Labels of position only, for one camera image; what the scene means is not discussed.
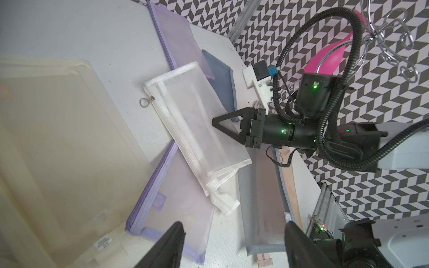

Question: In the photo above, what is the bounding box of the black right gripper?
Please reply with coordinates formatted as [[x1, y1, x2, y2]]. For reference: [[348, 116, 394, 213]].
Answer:
[[212, 73, 339, 149]]

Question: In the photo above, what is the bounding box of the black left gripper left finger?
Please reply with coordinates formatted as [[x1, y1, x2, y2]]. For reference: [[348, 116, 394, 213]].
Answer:
[[135, 221, 186, 268]]

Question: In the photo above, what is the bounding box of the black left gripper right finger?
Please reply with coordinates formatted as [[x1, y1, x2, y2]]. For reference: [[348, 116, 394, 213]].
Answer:
[[284, 221, 335, 268]]

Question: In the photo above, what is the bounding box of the white mesh pencil pouch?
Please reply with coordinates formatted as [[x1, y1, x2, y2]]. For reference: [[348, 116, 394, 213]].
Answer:
[[144, 62, 252, 215]]

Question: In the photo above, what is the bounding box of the grey mesh pouch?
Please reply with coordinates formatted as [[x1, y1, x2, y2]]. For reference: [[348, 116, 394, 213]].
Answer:
[[238, 146, 290, 256]]

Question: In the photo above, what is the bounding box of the small purple mesh pouch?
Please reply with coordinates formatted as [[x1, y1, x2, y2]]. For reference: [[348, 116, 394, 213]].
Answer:
[[125, 142, 215, 265]]

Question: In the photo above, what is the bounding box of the dark blue flat pouch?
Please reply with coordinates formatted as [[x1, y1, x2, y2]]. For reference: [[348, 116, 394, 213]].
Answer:
[[202, 50, 237, 113]]

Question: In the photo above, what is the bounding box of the lilac mesh pouch rear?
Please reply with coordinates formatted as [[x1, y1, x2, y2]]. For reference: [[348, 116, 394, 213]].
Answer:
[[146, 1, 215, 80]]

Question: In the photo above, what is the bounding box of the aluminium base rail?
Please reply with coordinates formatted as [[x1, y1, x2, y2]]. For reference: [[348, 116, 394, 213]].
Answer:
[[306, 183, 349, 240]]

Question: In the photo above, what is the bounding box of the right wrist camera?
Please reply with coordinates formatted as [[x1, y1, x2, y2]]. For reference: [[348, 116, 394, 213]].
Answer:
[[242, 60, 278, 114]]

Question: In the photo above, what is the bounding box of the silver wire glass rack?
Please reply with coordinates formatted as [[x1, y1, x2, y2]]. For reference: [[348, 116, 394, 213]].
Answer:
[[314, 0, 420, 83]]

